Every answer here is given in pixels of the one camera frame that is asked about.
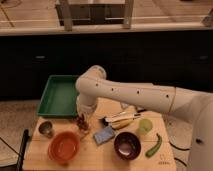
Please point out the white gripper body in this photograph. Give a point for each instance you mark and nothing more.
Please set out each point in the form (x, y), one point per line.
(85, 110)

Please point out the dark purple grapes bunch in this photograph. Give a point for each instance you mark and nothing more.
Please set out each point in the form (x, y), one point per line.
(82, 124)

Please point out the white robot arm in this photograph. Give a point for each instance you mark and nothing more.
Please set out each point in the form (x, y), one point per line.
(194, 107)

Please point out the red bowl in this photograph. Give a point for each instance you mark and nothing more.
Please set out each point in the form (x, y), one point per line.
(64, 147)

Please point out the dark purple bowl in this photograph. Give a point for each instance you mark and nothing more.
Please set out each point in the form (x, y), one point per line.
(127, 146)

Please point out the green plastic tray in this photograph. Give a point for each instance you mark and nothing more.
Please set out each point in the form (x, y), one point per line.
(59, 97)

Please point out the blue sponge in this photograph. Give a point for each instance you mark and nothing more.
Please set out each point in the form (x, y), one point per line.
(104, 135)

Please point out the yellow banana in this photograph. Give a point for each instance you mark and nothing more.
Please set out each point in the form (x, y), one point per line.
(121, 124)

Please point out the grey folded cloth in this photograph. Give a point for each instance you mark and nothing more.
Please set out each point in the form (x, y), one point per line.
(124, 106)

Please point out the small metal cup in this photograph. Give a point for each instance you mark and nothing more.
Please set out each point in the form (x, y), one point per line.
(46, 129)

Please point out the light green cup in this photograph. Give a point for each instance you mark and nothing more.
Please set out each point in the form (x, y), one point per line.
(145, 126)

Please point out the black chair back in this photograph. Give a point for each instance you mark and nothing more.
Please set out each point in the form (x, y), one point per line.
(23, 145)

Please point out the green cucumber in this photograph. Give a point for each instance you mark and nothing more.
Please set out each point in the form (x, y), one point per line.
(149, 153)

